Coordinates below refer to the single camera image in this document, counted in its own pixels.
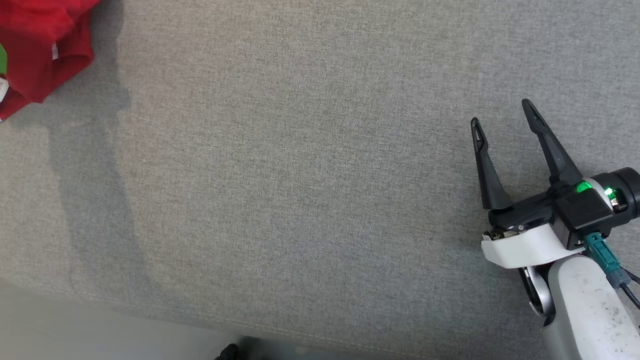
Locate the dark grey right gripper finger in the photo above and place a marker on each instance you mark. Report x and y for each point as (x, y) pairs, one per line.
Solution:
(487, 175)
(555, 155)

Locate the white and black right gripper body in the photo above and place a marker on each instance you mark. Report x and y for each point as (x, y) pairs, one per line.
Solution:
(525, 245)

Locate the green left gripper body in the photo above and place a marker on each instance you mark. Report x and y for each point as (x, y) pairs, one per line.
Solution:
(3, 60)

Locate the red and white basketball jersey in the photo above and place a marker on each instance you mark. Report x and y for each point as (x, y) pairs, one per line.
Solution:
(45, 30)

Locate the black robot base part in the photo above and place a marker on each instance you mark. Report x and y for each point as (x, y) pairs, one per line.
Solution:
(229, 352)

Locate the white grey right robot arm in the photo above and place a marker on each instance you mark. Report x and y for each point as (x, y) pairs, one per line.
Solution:
(590, 310)

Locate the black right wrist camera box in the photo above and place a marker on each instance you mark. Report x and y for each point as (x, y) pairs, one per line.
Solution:
(582, 212)

